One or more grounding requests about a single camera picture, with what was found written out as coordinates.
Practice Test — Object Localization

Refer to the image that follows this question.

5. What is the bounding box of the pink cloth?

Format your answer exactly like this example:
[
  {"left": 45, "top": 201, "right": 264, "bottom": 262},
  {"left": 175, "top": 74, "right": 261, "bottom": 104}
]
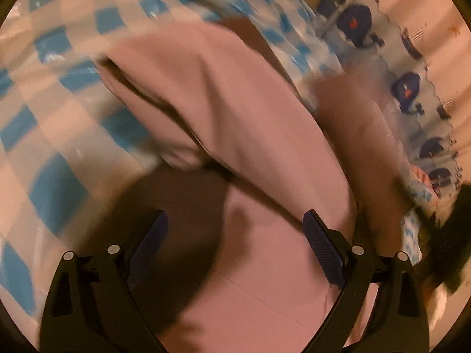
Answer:
[{"left": 405, "top": 164, "right": 442, "bottom": 207}]

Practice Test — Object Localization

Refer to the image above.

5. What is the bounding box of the whale print curtain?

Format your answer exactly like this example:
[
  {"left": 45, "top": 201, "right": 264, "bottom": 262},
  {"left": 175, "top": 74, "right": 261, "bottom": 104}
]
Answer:
[{"left": 313, "top": 0, "right": 471, "bottom": 207}]

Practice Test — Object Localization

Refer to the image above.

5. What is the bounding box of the dark olive garment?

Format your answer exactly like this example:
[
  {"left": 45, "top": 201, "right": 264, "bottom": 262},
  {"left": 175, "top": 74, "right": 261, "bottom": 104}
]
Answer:
[{"left": 419, "top": 184, "right": 471, "bottom": 293}]

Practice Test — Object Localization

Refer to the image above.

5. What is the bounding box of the blue white checked plastic sheet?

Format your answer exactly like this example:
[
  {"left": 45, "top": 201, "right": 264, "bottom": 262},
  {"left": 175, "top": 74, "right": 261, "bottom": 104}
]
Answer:
[{"left": 0, "top": 0, "right": 348, "bottom": 326}]

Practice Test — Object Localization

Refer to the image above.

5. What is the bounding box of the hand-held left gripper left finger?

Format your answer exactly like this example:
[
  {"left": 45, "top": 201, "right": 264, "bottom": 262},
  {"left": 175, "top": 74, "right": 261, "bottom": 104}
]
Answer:
[{"left": 39, "top": 209, "right": 169, "bottom": 353}]

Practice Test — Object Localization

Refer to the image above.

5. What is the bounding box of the white garment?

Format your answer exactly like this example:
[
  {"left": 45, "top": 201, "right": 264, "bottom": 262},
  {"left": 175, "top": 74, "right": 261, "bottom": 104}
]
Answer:
[{"left": 427, "top": 287, "right": 451, "bottom": 329}]

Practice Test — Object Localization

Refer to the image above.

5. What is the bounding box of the pink and brown jacket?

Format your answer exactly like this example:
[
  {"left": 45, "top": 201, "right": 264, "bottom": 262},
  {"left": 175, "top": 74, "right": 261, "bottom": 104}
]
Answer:
[{"left": 99, "top": 18, "right": 410, "bottom": 351}]

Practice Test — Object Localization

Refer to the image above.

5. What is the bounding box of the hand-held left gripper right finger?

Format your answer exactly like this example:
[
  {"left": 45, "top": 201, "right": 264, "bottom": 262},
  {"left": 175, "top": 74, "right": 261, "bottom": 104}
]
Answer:
[{"left": 302, "top": 209, "right": 431, "bottom": 353}]

